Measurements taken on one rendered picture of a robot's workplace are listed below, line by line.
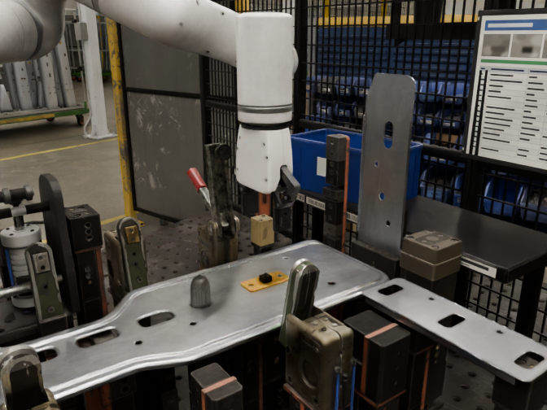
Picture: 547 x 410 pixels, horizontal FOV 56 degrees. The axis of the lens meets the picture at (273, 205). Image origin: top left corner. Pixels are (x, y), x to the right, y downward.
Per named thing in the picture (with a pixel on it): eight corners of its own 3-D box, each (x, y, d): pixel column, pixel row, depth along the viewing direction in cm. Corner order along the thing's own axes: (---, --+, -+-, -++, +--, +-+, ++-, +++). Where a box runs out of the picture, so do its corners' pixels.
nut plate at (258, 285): (251, 293, 85) (251, 286, 84) (238, 284, 88) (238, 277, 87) (291, 279, 89) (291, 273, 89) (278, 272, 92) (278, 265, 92)
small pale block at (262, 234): (261, 381, 110) (260, 222, 98) (252, 373, 112) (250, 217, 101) (274, 376, 112) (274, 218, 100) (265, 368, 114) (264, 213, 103)
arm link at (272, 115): (225, 102, 80) (226, 121, 81) (257, 108, 73) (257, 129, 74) (269, 98, 85) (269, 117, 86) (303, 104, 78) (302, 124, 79)
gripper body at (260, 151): (227, 115, 81) (229, 183, 85) (263, 124, 74) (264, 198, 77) (265, 111, 86) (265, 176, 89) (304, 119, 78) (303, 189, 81)
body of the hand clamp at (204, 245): (218, 392, 106) (212, 235, 95) (203, 375, 112) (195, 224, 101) (242, 381, 110) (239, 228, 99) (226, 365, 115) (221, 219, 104)
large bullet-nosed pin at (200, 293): (197, 319, 80) (194, 281, 78) (188, 311, 82) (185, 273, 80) (215, 313, 82) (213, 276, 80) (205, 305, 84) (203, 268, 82)
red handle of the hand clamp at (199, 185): (216, 227, 95) (182, 167, 103) (214, 234, 97) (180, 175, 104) (236, 222, 97) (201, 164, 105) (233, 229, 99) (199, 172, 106)
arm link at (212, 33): (134, 15, 90) (287, 93, 89) (85, 12, 75) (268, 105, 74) (151, -35, 87) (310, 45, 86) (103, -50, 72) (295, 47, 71)
